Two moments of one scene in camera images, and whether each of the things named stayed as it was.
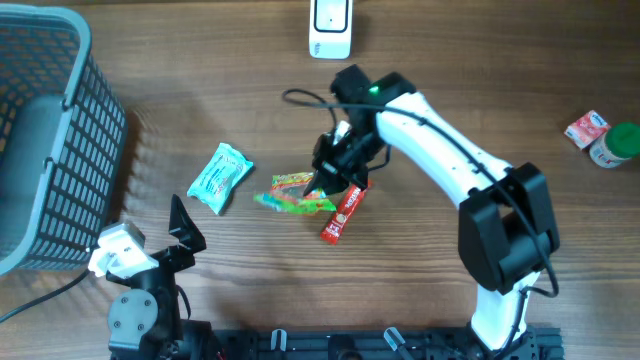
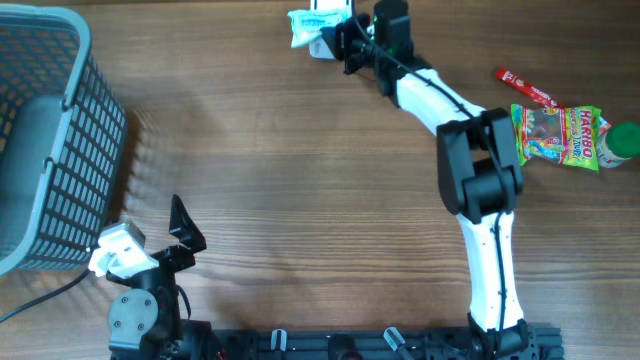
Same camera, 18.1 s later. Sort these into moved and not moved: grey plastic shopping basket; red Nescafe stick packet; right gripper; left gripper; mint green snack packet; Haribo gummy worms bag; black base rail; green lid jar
Moved: mint green snack packet; red Nescafe stick packet; Haribo gummy worms bag; right gripper
Not moved: green lid jar; left gripper; grey plastic shopping basket; black base rail
